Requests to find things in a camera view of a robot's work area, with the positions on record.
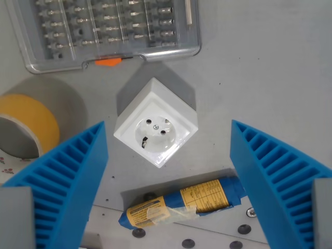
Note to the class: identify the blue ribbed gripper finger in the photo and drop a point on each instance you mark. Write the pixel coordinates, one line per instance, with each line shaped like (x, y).
(262, 166)
(70, 166)

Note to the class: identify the white electrical socket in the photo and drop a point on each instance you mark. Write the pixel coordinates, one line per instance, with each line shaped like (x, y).
(157, 124)

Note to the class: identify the silver screw head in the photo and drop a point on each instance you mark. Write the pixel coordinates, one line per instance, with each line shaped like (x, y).
(251, 212)

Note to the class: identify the yellow tape roll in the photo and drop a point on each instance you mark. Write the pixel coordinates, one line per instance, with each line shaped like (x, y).
(28, 119)

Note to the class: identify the black screw head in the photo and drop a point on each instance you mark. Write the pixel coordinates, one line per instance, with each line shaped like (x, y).
(244, 229)
(138, 232)
(235, 245)
(188, 243)

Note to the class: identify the blue yellow wrapped cylinder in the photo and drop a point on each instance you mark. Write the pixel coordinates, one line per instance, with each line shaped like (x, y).
(181, 205)

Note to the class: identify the orange case latch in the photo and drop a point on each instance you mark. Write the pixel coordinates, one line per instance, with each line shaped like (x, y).
(108, 61)

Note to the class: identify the clear screwdriver bit case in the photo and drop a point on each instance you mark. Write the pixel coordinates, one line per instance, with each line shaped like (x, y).
(109, 28)

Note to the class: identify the silver screwdriver shaft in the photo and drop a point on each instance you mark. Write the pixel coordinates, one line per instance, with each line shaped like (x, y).
(189, 11)

